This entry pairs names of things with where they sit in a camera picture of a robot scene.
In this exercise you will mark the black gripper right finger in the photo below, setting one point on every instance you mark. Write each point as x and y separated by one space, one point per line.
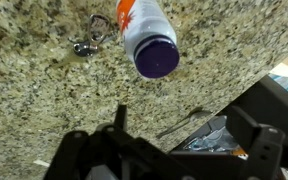
247 133

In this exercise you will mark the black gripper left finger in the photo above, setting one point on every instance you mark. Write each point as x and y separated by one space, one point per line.
121 118

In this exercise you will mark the white bottle purple cap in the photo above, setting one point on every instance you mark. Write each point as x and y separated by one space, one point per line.
147 30

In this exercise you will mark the metal keys with keyring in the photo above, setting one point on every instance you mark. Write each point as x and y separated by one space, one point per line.
90 46

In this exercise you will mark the small white paper scrap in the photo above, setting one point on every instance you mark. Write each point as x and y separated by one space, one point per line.
41 163

